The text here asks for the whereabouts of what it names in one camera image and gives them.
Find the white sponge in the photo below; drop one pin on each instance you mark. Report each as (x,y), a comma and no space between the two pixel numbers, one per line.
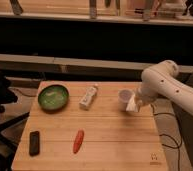
(132,106)

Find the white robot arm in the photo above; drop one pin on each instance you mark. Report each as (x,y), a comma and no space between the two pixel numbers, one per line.
(161,79)

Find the white ceramic cup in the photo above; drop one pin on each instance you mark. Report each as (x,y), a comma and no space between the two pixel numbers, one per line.
(124,96)

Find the white tube bottle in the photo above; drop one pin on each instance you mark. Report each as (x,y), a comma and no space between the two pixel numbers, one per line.
(88,97)

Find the long wooden shelf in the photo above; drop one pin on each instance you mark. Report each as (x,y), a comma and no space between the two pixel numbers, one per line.
(55,64)

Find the green bowl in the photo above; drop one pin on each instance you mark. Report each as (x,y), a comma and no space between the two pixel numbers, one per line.
(53,97)

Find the black rectangular block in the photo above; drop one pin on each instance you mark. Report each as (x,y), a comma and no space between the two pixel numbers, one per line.
(34,143)

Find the black chair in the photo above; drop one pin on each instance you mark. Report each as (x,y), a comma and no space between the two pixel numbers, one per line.
(7,96)

